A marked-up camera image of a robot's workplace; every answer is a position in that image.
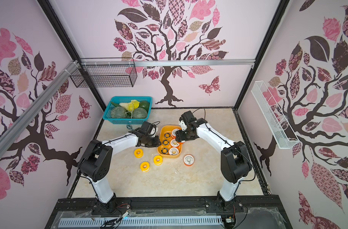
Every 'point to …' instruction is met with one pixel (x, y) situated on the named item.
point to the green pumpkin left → (118, 112)
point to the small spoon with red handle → (129, 126)
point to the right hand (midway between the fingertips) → (181, 139)
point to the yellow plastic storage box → (170, 148)
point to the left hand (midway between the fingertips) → (159, 145)
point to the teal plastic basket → (109, 119)
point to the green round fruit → (144, 104)
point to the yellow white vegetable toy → (131, 106)
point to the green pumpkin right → (139, 113)
